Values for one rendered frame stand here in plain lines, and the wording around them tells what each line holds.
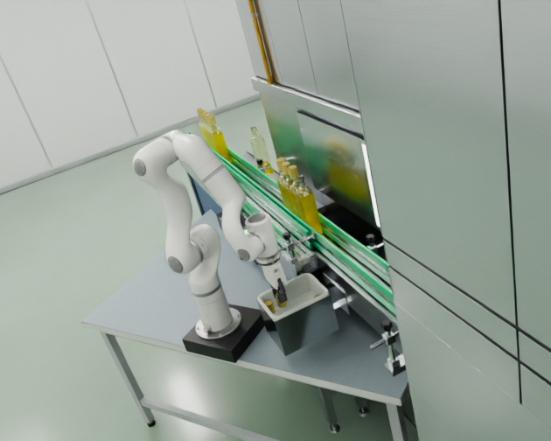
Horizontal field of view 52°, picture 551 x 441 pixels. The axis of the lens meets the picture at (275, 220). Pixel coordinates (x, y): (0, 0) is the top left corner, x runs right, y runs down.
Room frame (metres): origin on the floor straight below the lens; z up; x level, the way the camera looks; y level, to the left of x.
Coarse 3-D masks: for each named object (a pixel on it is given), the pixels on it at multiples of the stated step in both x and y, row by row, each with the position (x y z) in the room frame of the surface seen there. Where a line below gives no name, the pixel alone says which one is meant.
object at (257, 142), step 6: (252, 126) 2.68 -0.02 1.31; (252, 132) 2.67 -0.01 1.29; (252, 138) 2.66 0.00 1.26; (258, 138) 2.65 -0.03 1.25; (252, 144) 2.67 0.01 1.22; (258, 144) 2.64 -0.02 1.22; (264, 144) 2.66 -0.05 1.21; (258, 150) 2.64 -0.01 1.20; (264, 150) 2.65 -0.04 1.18; (258, 156) 2.64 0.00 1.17; (264, 156) 2.65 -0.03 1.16; (264, 162) 2.65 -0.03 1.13; (270, 168) 2.66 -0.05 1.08
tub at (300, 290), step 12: (300, 276) 1.73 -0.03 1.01; (312, 276) 1.70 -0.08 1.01; (288, 288) 1.71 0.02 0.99; (300, 288) 1.72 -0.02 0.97; (312, 288) 1.71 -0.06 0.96; (324, 288) 1.62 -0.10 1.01; (264, 300) 1.68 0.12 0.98; (288, 300) 1.70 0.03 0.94; (300, 300) 1.68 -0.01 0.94; (312, 300) 1.57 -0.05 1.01; (276, 312) 1.65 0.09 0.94; (288, 312) 1.54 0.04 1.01
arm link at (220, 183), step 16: (208, 176) 1.68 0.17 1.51; (224, 176) 1.68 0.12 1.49; (224, 192) 1.65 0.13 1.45; (240, 192) 1.66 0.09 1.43; (224, 208) 1.65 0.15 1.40; (240, 208) 1.62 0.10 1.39; (224, 224) 1.61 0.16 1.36; (240, 224) 1.58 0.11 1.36; (240, 240) 1.55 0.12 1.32; (256, 240) 1.57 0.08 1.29; (240, 256) 1.56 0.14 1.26; (256, 256) 1.55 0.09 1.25
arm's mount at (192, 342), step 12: (240, 312) 1.89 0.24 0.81; (252, 312) 1.87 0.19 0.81; (252, 324) 1.80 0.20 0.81; (192, 336) 1.82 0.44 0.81; (228, 336) 1.76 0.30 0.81; (240, 336) 1.74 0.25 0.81; (252, 336) 1.77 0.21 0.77; (192, 348) 1.80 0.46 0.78; (204, 348) 1.76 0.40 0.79; (216, 348) 1.71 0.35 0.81; (228, 348) 1.69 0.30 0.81; (240, 348) 1.71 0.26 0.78; (228, 360) 1.69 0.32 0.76
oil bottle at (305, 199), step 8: (296, 192) 1.93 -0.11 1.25; (304, 192) 1.91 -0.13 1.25; (312, 192) 1.91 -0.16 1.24; (304, 200) 1.90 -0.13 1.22; (312, 200) 1.91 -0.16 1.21; (304, 208) 1.90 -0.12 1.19; (312, 208) 1.91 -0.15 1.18; (304, 216) 1.90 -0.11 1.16; (312, 216) 1.91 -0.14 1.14; (312, 224) 1.90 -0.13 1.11; (320, 224) 1.91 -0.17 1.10; (320, 232) 1.91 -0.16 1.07
